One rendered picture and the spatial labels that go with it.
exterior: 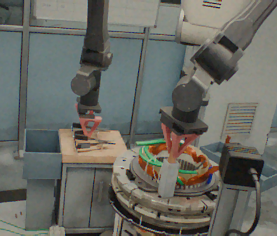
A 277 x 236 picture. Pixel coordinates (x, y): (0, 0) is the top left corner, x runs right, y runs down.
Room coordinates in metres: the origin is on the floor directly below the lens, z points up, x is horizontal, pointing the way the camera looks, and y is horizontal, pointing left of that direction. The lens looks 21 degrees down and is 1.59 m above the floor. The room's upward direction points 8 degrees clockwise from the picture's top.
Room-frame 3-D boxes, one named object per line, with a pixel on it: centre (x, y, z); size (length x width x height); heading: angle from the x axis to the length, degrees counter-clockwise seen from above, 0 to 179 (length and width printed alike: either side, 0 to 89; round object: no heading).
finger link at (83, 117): (1.14, 0.13, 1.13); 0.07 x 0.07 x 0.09; 17
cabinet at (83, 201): (1.13, 0.11, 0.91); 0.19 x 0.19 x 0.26; 16
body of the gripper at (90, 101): (1.16, 0.14, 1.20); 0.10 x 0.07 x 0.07; 17
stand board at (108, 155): (1.13, 0.11, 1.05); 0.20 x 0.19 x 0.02; 106
